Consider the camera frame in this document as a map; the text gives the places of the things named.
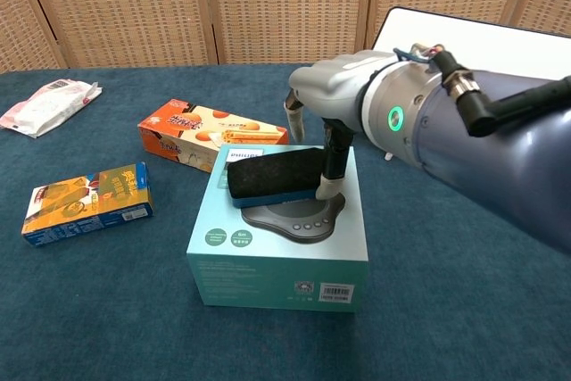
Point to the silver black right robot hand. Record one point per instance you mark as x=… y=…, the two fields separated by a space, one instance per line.
x=334 y=82

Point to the black and blue board eraser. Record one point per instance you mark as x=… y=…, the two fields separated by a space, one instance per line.
x=272 y=173

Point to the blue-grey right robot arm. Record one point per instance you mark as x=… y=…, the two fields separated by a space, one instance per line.
x=490 y=153

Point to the orange egg roll box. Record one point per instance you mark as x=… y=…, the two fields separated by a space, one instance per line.
x=196 y=131

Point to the teal Philips speaker box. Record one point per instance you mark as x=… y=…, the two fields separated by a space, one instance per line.
x=276 y=260

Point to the woven bamboo folding screen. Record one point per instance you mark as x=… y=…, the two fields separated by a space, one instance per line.
x=134 y=6

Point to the yellow blue snack box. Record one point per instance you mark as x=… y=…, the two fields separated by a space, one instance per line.
x=89 y=202

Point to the pink white snack packet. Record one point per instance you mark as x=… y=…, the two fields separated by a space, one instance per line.
x=44 y=104

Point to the dark blue table mat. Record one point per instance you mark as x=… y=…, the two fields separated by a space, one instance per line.
x=89 y=309

